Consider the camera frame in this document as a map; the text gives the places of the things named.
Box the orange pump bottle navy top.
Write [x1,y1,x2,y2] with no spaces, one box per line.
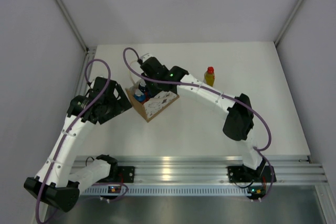
[138,80,148,94]

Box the orange spray bottle blue top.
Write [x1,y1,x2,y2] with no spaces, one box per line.
[133,89,146,103]

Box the yellow dish soap bottle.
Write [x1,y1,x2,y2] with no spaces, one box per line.
[204,67,215,87]

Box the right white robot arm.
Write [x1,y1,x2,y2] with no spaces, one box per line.
[137,55,276,183]

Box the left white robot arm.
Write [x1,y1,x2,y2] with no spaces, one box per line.
[24,77,132,212]

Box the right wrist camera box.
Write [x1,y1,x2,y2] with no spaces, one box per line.
[140,54,153,62]

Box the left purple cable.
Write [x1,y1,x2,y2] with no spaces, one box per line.
[35,58,112,223]

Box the purple cable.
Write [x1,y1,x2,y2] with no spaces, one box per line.
[35,58,112,223]
[123,47,274,201]

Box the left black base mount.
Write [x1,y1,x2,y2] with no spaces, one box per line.
[117,166,135,184]

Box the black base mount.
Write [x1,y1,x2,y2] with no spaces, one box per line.
[117,166,135,184]
[227,165,250,184]

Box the grey slotted cable duct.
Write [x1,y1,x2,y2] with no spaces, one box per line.
[82,185,251,196]

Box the left aluminium frame post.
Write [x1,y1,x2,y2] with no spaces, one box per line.
[54,0,88,52]

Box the aluminium frame post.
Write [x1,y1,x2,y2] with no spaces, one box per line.
[54,0,88,52]
[274,0,306,48]

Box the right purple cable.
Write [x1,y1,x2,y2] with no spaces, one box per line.
[123,47,274,201]

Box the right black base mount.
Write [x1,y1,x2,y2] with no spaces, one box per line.
[227,165,250,184]

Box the aluminium mounting rail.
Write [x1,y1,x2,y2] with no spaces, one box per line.
[117,156,328,185]

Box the right aluminium frame post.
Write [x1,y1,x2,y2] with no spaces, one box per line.
[274,0,306,48]

